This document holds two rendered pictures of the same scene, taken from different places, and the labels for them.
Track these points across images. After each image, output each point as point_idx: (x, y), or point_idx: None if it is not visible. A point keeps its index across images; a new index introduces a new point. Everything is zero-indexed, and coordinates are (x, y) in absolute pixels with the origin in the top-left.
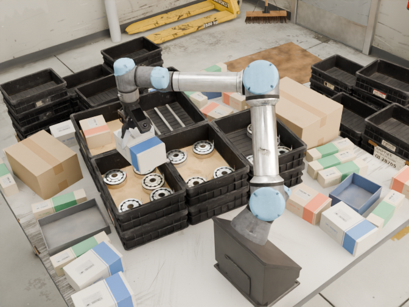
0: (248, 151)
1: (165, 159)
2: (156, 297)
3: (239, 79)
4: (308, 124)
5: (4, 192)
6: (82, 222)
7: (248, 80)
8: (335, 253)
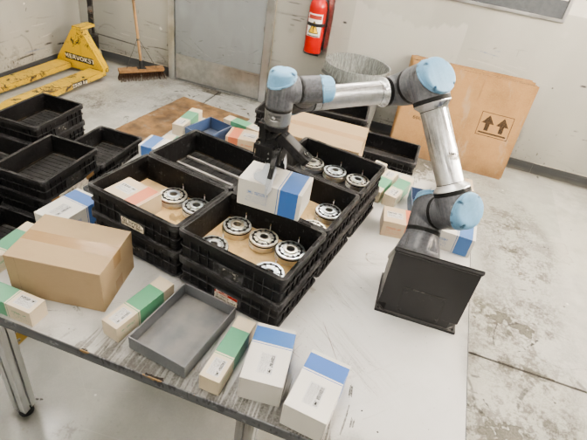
0: None
1: (309, 198)
2: (352, 365)
3: (386, 86)
4: (359, 148)
5: (24, 321)
6: (186, 318)
7: (432, 79)
8: (452, 260)
